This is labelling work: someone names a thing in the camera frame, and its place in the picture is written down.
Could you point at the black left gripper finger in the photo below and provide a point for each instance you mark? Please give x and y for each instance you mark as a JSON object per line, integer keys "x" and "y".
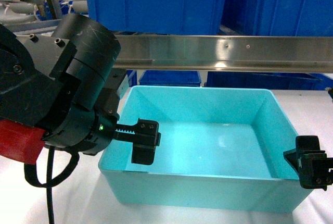
{"x": 144, "y": 136}

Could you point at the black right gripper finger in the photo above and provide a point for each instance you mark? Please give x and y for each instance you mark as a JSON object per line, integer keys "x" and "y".
{"x": 310, "y": 162}

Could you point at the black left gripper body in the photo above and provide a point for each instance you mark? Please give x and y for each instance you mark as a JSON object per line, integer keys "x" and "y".
{"x": 69, "y": 126}

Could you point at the teal plastic bin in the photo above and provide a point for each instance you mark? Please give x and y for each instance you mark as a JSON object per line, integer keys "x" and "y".
{"x": 219, "y": 148}

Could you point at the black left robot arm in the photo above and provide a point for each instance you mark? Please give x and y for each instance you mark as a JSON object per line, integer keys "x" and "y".
{"x": 53, "y": 94}

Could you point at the red block on arm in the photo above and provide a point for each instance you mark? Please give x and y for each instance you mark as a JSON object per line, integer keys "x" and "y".
{"x": 21, "y": 143}

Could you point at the stainless steel shelf rack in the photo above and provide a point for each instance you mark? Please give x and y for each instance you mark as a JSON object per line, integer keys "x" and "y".
{"x": 223, "y": 52}

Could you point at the blue bin lower centre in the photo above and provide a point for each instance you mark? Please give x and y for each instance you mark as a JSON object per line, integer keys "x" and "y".
{"x": 170, "y": 78}

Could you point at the blue bin lower right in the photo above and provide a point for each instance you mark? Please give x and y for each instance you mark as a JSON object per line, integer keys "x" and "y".
{"x": 262, "y": 80}

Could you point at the large blue bin centre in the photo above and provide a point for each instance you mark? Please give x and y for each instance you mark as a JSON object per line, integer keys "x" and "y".
{"x": 179, "y": 17}

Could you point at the large blue bin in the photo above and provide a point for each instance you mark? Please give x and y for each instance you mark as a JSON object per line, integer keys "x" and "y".
{"x": 279, "y": 17}
{"x": 179, "y": 17}

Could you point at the large blue bin right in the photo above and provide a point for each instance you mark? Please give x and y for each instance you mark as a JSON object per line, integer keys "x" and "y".
{"x": 279, "y": 17}

